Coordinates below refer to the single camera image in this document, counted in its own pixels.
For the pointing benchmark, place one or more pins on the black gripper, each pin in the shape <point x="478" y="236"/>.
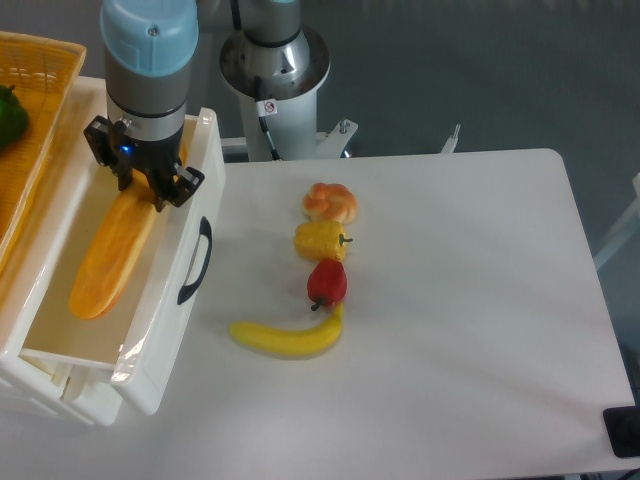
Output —
<point x="158" y="161"/>

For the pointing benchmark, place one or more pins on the long orange bread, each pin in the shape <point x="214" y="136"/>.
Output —
<point x="114" y="251"/>

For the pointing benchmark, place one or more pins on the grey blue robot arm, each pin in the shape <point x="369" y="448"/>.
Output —
<point x="149" y="49"/>

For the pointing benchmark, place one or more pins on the open upper white drawer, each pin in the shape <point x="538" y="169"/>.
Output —
<point x="112" y="320"/>

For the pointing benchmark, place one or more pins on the round twisted bread roll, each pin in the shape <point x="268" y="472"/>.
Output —
<point x="330" y="202"/>

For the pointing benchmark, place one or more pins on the white drawer cabinet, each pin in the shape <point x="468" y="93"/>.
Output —
<point x="45" y="250"/>

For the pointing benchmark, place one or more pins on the green bell pepper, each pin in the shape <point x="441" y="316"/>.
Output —
<point x="14" y="117"/>

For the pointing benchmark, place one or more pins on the yellow woven basket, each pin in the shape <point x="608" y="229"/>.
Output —
<point x="43" y="71"/>

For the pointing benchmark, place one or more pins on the yellow bell pepper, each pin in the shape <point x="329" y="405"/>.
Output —
<point x="321" y="239"/>

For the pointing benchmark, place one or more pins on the yellow banana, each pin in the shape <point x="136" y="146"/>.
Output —
<point x="291" y="344"/>

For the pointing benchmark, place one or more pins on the red bell pepper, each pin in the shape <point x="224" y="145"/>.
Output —
<point x="327" y="284"/>

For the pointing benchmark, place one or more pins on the black device at edge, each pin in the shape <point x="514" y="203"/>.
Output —
<point x="622" y="426"/>

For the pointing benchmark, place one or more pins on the black drawer handle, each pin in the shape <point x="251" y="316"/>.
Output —
<point x="199" y="262"/>

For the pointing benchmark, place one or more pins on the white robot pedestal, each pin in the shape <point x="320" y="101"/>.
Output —
<point x="277" y="89"/>

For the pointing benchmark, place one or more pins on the white frame at right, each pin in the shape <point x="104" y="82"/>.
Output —
<point x="620" y="232"/>

